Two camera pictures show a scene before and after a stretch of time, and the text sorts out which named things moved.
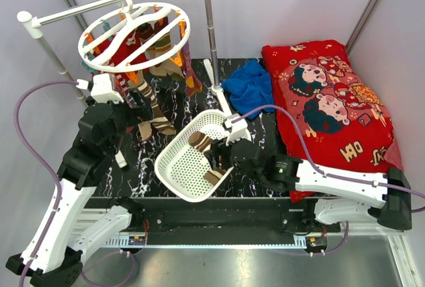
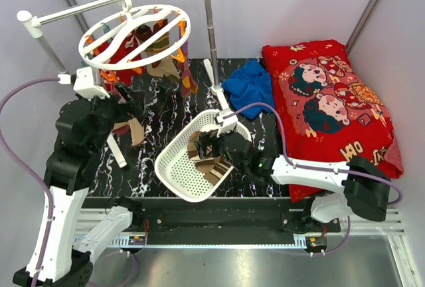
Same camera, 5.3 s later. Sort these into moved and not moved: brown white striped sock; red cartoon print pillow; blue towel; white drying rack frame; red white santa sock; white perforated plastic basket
Moved: brown white striped sock; red white santa sock
Not moved: white perforated plastic basket; blue towel; white drying rack frame; red cartoon print pillow
